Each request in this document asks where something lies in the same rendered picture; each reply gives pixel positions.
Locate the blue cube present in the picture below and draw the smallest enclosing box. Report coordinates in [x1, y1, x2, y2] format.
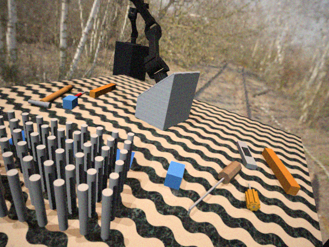
[62, 95, 78, 110]
[164, 161, 185, 190]

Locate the orange rectangular bar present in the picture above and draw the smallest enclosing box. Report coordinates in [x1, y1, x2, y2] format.
[262, 147, 301, 196]
[89, 83, 116, 98]

